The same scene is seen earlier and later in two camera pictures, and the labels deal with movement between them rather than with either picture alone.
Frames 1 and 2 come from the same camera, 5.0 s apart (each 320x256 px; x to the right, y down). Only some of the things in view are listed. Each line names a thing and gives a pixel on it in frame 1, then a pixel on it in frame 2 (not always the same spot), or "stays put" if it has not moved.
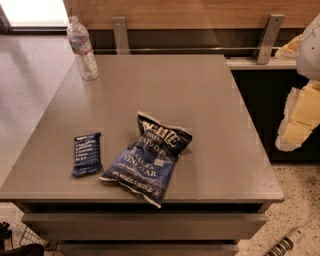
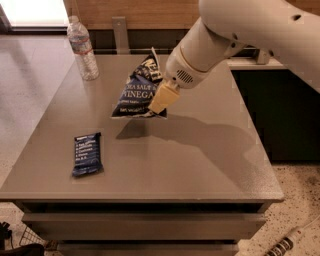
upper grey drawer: x=146 y=227 stays put
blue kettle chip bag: x=146 y=165 -> x=135 y=98
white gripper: x=309 y=50 -> x=179 y=74
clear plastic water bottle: x=80 y=41 stays put
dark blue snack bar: x=87 y=153 stays put
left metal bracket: x=120 y=35 stays put
